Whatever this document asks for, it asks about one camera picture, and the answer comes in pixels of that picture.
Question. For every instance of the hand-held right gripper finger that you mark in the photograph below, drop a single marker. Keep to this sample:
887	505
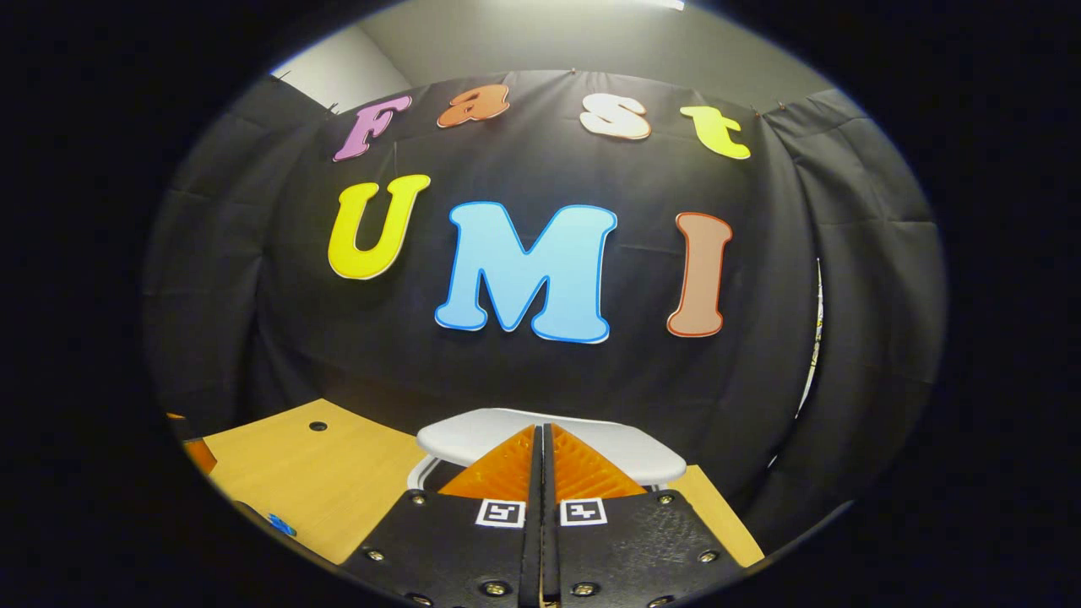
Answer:
534	549
551	549

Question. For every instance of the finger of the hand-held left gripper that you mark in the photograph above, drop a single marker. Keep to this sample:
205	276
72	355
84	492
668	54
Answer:
201	456
252	512

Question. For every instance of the blue paper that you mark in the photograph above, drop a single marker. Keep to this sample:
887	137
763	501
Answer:
283	525

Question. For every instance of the white desktop garbage bin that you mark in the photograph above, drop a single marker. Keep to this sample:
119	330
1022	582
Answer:
473	439

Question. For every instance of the light wooden desktop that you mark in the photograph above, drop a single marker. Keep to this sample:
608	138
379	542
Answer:
321	481

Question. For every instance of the black backdrop cloth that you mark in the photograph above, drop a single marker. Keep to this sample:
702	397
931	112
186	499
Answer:
253	338

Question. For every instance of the white printed panel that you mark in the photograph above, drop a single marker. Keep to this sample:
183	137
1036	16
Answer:
816	338

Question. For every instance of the long ceiling light panel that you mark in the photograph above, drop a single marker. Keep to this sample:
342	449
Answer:
671	3

